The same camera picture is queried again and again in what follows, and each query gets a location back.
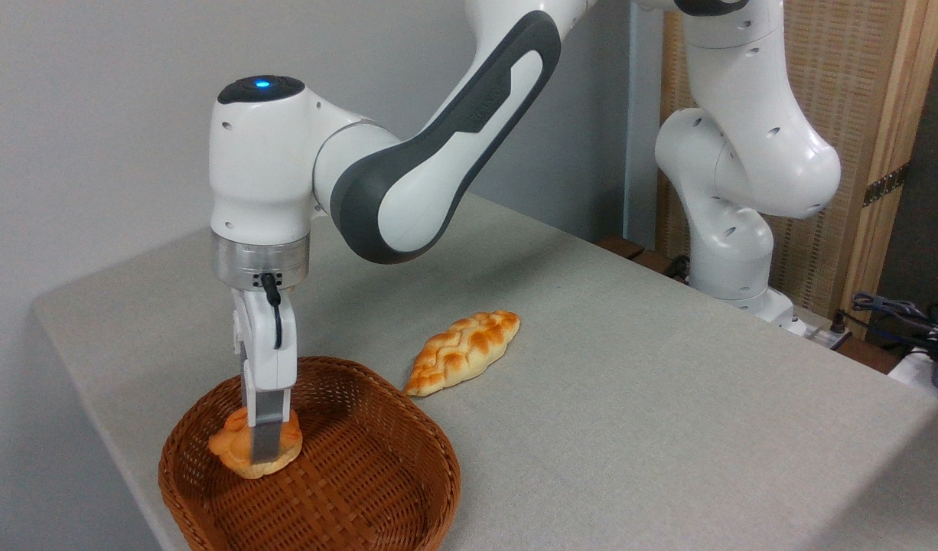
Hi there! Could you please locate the metal screen hinge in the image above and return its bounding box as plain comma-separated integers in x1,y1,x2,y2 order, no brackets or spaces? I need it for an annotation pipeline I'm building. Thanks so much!
863,163,910,207

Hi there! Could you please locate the blue-grey cable bundle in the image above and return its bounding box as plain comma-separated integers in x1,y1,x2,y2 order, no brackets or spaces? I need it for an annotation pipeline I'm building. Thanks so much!
852,291,938,360

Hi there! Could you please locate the brown woven wicker basket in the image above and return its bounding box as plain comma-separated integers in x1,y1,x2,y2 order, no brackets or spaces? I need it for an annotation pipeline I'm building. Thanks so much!
158,356,462,551

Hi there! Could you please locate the long braided bread loaf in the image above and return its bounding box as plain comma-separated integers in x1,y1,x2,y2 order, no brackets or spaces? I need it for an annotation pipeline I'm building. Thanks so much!
405,310,521,397

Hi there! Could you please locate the round knotted bread roll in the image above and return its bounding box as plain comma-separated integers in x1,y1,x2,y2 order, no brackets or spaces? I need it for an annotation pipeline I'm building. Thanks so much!
207,406,303,480

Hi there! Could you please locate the woven wood-framed folding screen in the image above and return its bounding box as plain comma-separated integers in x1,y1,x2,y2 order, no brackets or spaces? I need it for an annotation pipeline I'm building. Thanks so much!
656,0,938,337

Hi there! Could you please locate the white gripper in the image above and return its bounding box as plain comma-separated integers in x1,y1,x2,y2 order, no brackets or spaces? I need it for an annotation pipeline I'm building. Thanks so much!
232,287,298,465

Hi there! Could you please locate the beige fabric tablecloth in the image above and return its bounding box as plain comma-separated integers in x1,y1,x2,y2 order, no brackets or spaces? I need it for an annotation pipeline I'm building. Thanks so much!
31,193,938,551

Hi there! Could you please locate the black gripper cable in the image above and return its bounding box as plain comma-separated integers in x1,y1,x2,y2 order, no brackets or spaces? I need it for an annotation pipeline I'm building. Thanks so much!
259,272,285,350

